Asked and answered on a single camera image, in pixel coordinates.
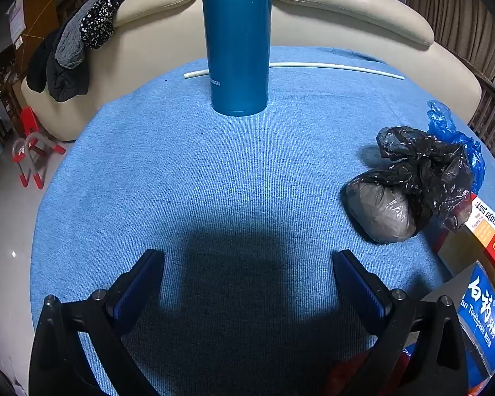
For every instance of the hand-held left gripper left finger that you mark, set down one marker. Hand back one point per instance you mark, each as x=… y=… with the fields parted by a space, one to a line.
x=138 y=293

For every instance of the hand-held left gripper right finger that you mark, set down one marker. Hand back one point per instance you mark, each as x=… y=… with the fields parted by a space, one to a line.
x=361 y=288

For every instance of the blue toothpaste box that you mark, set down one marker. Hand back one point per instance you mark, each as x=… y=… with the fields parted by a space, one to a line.
x=480 y=301

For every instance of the red and orange medicine box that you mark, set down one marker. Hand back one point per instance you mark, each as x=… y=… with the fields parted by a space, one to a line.
x=491 y=235

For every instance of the red packet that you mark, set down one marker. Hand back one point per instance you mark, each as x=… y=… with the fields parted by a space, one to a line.
x=350 y=373

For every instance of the black plastic bag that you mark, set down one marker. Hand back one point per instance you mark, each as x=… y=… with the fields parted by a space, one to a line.
x=429 y=169

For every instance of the blue tablecloth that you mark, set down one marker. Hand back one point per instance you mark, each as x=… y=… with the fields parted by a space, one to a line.
x=231 y=181

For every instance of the blue plastic bag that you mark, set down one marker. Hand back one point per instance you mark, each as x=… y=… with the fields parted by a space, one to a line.
x=439 y=119

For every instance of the red and white stool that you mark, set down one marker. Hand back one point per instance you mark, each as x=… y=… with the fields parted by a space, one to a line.
x=29 y=117

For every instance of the dark padded jacket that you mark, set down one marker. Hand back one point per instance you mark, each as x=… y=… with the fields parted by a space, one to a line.
x=64 y=82

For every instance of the white thin tube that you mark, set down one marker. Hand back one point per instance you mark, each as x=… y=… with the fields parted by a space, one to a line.
x=334 y=64

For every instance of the beige leather sofa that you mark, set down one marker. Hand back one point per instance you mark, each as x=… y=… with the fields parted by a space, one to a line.
x=161 y=37

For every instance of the grey cloth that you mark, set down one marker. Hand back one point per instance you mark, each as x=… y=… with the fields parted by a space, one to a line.
x=68 y=45

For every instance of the cluttered shelf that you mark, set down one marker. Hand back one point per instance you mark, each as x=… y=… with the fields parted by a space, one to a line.
x=0 y=74

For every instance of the blue thermos bottle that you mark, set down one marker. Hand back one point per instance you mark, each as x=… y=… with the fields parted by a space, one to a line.
x=237 y=41

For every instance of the black floral cloth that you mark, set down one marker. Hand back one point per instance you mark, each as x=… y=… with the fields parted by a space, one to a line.
x=103 y=12

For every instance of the brown curtain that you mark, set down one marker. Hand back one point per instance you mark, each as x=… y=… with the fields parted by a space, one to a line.
x=458 y=8

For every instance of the white wall paper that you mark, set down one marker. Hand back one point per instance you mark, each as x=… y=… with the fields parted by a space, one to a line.
x=17 y=20

